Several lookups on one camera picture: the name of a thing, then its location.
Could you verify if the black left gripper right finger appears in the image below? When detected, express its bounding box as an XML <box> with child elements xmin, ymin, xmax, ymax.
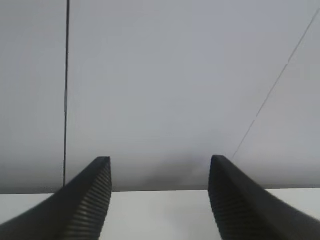
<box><xmin>208</xmin><ymin>154</ymin><xmax>320</xmax><ymax>240</ymax></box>

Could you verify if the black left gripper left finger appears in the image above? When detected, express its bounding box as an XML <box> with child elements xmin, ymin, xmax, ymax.
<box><xmin>0</xmin><ymin>156</ymin><xmax>113</xmax><ymax>240</ymax></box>

